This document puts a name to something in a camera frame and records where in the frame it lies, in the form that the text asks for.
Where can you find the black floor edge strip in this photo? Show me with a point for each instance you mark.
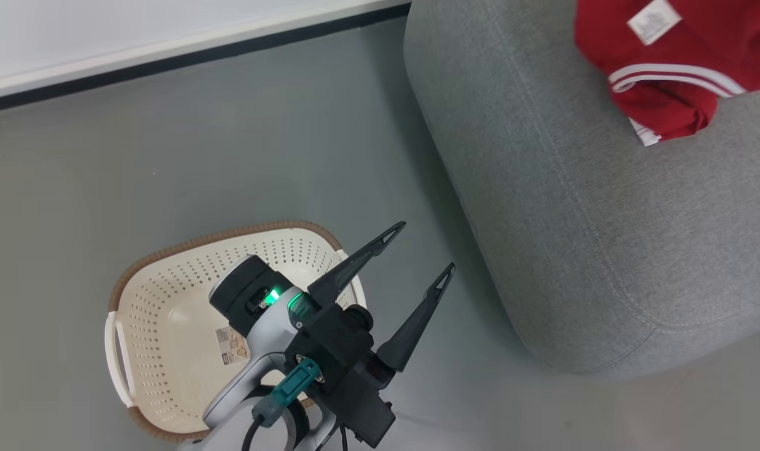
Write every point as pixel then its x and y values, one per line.
pixel 167 62

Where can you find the red shirt with white stripes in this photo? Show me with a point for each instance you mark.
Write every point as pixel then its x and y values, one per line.
pixel 699 37

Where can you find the cream perforated laundry basket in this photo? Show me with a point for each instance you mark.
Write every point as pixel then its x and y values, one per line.
pixel 167 313

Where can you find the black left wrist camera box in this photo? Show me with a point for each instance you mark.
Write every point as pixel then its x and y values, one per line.
pixel 336 335

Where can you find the white wall skirting board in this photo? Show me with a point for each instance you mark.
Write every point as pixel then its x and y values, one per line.
pixel 167 47

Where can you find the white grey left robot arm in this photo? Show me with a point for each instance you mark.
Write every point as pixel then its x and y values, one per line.
pixel 242 291

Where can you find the paper label sticker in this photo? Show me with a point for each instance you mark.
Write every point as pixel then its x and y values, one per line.
pixel 231 344

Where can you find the grey fabric sofa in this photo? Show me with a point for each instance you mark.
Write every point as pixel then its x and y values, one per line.
pixel 605 219

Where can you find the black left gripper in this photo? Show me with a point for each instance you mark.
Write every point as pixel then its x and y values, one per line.
pixel 364 407

